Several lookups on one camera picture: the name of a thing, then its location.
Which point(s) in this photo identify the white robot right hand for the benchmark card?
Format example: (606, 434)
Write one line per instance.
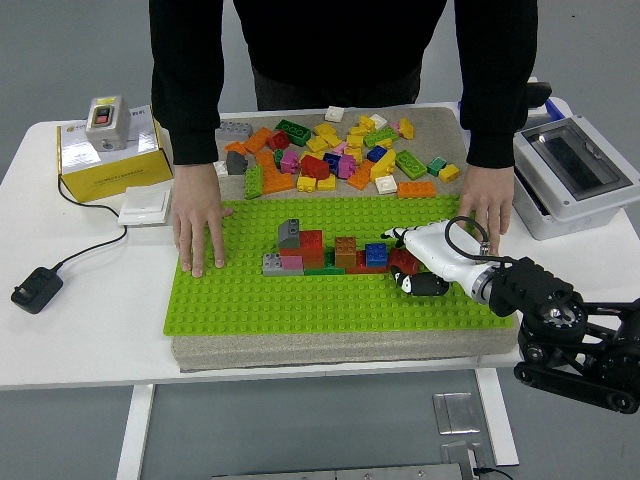
(440, 255)

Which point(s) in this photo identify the person's left hand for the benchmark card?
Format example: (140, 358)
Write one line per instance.
(491, 195)

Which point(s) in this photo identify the person's right hand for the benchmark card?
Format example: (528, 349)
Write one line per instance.
(196, 210)

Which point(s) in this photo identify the red toy brick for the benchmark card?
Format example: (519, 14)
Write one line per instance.
(314, 167)
(400, 260)
(311, 241)
(278, 141)

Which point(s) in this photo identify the green studded baseplate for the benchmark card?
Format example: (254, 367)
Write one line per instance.
(250, 305)

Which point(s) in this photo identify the person's right forearm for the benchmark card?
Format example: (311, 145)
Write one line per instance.
(193, 125)

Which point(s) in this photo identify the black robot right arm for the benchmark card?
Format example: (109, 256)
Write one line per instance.
(530, 285)

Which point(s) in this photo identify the person's left forearm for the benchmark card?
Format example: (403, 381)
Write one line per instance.
(494, 125)

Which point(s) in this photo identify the yellow toy brick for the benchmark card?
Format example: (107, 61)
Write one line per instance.
(306, 184)
(326, 182)
(355, 139)
(406, 129)
(316, 144)
(325, 131)
(354, 153)
(448, 173)
(367, 123)

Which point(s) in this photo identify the white square tile brick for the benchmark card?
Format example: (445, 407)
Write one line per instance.
(334, 114)
(385, 184)
(379, 120)
(221, 169)

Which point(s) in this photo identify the dark grey sloped brick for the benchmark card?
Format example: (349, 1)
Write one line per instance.
(235, 163)

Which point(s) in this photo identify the small green brick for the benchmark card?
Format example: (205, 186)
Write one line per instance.
(436, 166)
(277, 156)

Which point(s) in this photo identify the lime green long brick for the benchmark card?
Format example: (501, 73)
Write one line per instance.
(411, 165)
(253, 182)
(380, 136)

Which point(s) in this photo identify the blue toy brick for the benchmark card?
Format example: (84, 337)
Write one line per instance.
(376, 254)
(331, 161)
(376, 153)

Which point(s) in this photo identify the orange long brick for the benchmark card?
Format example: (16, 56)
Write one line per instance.
(415, 189)

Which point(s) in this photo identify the small orange brick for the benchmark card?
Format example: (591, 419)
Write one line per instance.
(235, 148)

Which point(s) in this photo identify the red long brick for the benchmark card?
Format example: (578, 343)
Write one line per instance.
(361, 267)

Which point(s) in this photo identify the large orange brick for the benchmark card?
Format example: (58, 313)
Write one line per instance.
(274, 179)

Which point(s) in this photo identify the light grey long brick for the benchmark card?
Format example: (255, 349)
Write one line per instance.
(273, 265)
(233, 131)

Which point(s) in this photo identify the orange toy brick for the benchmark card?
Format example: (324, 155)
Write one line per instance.
(360, 176)
(257, 141)

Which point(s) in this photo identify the brown toy brick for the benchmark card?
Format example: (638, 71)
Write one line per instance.
(345, 251)

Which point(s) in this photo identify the pink toy brick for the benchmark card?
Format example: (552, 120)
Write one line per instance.
(292, 262)
(289, 161)

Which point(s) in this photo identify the yellow sloped brick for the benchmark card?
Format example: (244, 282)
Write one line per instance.
(382, 165)

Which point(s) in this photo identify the dark green long brick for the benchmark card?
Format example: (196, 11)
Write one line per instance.
(325, 271)
(293, 132)

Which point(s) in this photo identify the small pink brick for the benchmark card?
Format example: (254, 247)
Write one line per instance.
(395, 127)
(340, 148)

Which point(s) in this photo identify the red-orange long brick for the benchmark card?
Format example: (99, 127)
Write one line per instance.
(312, 258)

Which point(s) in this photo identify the magenta toy brick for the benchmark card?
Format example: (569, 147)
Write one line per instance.
(346, 166)

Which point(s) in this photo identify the grey distribution box clear lid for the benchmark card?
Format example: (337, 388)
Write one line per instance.
(570, 200)

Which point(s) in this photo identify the yellow cardboard box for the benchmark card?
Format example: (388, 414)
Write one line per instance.
(116, 177)

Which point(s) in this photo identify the black charger plug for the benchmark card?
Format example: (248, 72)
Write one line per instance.
(540, 94)

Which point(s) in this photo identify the grey-brown foam mat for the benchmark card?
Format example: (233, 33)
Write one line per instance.
(325, 350)

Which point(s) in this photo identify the metal floor plate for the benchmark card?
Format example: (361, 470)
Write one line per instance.
(460, 454)
(456, 412)

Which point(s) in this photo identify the white table leg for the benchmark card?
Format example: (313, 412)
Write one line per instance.
(497, 422)
(135, 432)

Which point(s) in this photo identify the black power adapter plug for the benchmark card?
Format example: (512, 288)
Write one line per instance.
(36, 290)

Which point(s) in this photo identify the person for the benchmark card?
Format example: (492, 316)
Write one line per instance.
(340, 45)

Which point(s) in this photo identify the white wall switch panel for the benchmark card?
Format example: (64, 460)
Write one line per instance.
(145, 207)

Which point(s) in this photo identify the grey push-button switch box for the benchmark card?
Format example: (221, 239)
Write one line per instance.
(107, 130)

